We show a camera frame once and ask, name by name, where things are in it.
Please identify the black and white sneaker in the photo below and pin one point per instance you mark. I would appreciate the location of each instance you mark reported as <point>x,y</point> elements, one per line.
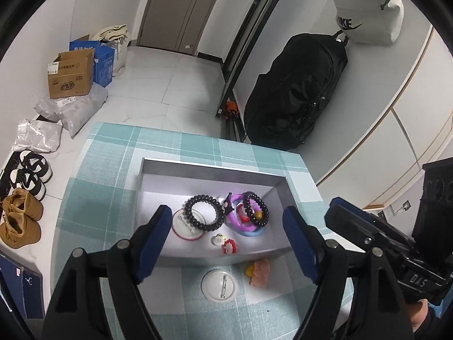
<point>35,164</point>
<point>28,184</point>

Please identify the large grey plastic package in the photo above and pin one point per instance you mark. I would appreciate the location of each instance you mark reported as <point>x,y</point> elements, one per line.
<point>81,109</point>

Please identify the person's right forearm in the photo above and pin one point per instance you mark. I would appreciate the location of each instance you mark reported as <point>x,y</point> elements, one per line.
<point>434,322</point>

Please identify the person's right hand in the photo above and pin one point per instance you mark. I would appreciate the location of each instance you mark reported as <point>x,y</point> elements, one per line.
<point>419,313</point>

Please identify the black backpack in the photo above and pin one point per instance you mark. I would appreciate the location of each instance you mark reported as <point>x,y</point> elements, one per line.
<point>293,95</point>

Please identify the brown cardboard box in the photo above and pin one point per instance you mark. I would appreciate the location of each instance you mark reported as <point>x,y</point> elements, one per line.
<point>70,81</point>

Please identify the small white plastic package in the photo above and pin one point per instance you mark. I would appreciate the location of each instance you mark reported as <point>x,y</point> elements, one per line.
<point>39,136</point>

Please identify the brown door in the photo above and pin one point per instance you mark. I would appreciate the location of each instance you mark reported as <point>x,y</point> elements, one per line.
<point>170,14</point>

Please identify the brown suede boot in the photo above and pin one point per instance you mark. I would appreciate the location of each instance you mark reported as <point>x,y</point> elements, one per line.
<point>23,203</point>
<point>19,232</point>

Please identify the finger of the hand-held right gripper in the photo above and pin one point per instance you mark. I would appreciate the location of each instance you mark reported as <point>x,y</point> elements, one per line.
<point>354,223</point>

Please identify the dark blue shoe box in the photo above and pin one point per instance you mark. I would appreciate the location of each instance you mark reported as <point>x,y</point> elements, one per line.
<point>21,290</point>

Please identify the orange black tool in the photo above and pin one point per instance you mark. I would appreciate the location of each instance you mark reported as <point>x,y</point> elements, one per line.
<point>231,107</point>

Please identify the small red flower charm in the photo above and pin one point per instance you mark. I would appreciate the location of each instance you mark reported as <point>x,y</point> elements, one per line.
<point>229,247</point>

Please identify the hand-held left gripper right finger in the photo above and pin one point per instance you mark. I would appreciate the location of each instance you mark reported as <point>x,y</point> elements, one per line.
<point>300,244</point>

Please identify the beige waist bag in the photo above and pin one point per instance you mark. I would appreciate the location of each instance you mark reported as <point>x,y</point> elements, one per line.
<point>368,7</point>

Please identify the white round pin badge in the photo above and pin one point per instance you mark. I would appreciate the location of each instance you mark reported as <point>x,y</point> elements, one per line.
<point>212,283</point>

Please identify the blue cardboard box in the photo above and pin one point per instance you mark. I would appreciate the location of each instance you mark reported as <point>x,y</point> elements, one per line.
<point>104,67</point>

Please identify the black metal stand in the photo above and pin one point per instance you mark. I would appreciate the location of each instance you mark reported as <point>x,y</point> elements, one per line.
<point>254,10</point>

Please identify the red-rimmed white round badge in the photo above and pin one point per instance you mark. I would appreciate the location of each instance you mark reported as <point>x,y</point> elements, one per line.
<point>182,228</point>

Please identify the cream tote bag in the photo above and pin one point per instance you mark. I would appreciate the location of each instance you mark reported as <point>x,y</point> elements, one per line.
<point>113,33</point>

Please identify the teal checked tablecloth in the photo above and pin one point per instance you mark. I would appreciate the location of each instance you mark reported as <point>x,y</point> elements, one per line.
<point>106,184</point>

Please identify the wall socket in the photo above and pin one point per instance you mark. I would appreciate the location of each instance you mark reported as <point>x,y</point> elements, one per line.
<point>403,207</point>

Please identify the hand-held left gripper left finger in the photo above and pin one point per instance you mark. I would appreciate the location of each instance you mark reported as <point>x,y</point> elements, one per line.
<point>152,241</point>

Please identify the dark cartoon figure clip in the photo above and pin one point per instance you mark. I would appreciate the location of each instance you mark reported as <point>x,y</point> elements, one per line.
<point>228,205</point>

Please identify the grey cardboard box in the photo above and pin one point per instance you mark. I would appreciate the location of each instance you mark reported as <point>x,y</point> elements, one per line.
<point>212,184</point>

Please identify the small white round charm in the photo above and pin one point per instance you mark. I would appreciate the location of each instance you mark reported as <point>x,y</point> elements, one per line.
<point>216,241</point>

